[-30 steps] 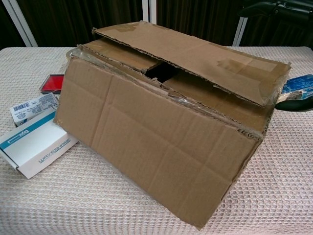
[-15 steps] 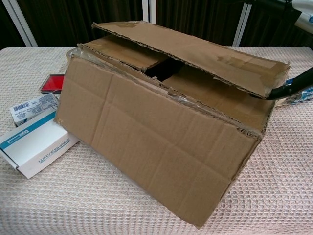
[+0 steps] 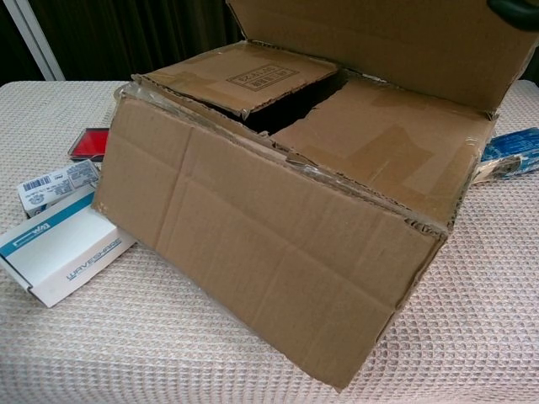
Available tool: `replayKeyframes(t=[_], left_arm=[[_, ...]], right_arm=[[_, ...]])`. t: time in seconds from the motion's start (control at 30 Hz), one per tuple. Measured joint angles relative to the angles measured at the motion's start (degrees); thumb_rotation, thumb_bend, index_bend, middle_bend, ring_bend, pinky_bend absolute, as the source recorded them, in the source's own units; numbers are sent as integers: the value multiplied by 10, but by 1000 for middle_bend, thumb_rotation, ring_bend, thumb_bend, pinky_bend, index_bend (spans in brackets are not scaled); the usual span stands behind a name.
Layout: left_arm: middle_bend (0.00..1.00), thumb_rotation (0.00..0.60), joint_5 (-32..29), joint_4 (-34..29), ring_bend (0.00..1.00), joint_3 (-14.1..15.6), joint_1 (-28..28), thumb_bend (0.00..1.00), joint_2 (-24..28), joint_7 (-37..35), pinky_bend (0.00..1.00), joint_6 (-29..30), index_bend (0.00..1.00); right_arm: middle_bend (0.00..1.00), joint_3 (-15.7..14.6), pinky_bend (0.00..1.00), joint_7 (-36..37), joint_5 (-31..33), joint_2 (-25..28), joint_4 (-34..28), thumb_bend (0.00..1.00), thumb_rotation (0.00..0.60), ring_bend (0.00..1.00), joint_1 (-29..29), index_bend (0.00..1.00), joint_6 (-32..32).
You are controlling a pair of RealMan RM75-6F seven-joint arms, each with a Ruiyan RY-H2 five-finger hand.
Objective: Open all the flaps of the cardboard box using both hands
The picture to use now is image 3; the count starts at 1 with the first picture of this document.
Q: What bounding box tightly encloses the white Waveshare box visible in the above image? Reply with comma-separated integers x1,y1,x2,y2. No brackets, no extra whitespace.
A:
0,191,138,308

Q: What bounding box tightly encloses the dark curtain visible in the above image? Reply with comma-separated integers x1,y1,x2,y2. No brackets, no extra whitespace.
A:
0,0,245,83

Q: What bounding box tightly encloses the brown cardboard box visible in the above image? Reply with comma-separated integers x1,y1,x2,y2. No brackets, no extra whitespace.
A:
91,0,539,391

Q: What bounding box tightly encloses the blue packet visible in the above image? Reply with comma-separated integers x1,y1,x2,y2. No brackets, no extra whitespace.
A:
471,132,539,186

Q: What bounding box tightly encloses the red ink pad black case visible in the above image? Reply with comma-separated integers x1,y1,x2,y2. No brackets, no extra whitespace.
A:
69,128,113,163

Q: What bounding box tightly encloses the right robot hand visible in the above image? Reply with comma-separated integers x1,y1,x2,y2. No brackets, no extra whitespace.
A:
487,0,539,31

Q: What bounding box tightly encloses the beige waffle tablecloth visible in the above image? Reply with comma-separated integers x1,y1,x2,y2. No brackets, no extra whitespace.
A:
0,79,539,404

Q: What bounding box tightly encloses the small white barcode box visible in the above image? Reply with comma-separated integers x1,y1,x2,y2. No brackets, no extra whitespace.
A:
16,162,102,218

